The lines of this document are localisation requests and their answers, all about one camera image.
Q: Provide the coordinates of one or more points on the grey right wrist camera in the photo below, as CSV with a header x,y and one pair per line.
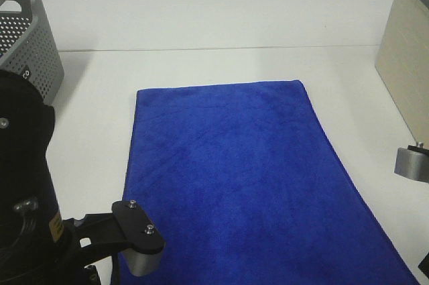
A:
x,y
412,162

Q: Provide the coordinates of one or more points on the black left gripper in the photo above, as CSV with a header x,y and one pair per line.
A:
x,y
91,239

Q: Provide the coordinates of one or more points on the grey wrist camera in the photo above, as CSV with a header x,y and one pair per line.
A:
x,y
412,162
144,245

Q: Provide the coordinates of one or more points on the beige storage bin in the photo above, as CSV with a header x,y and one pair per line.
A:
x,y
402,63

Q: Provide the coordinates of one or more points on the blue microfibre towel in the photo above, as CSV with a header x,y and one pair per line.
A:
x,y
245,188

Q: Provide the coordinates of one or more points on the grey perforated plastic basket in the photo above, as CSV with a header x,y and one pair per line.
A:
x,y
28,47

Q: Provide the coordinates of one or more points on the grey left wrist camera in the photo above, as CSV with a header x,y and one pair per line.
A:
x,y
144,245

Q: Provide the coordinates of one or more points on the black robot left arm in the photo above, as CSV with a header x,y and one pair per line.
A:
x,y
37,245

